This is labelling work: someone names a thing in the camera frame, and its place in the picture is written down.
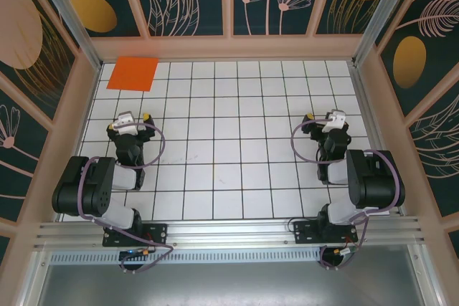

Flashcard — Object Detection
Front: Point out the orange square paper sheet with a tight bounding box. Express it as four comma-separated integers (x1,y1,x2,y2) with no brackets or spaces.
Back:
106,57,160,92

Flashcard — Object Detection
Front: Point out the grey metal sheet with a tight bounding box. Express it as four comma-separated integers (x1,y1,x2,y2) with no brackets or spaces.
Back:
20,262,441,306

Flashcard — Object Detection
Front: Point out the small circuit board with connector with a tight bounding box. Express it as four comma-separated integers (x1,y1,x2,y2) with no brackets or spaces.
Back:
119,247,152,260
331,244,360,257

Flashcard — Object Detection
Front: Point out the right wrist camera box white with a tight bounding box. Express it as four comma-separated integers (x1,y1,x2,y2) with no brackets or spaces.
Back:
321,108,347,133

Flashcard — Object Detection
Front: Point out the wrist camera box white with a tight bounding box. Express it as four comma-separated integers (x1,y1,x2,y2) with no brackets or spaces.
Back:
113,112,137,134
321,108,347,133

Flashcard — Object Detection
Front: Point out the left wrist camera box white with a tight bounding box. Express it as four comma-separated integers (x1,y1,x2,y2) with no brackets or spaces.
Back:
113,112,137,134

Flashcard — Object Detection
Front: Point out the aluminium side rail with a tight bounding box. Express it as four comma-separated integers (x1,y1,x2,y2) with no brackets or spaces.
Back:
349,61,402,216

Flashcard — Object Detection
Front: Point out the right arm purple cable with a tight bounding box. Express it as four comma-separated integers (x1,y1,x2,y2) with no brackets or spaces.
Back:
290,118,402,272

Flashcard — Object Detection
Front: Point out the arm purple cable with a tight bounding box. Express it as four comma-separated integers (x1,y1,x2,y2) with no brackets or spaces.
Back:
77,121,175,275
290,118,402,272

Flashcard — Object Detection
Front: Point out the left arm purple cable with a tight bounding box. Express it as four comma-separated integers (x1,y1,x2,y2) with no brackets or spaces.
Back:
77,121,175,275

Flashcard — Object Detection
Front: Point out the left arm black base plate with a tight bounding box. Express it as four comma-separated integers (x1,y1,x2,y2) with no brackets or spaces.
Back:
102,222,169,248

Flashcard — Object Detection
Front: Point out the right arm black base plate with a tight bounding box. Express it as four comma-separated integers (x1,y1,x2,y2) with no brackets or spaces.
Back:
293,220,359,246

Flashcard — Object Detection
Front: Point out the aluminium frame post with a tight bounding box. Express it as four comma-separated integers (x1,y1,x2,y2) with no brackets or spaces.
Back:
352,0,421,67
29,0,104,71

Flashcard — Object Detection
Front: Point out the aluminium mounting rail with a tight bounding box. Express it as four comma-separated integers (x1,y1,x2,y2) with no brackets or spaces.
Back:
34,215,428,250

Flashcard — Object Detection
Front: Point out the grey slotted cable duct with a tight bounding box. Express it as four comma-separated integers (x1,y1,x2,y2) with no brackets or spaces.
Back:
49,251,324,265

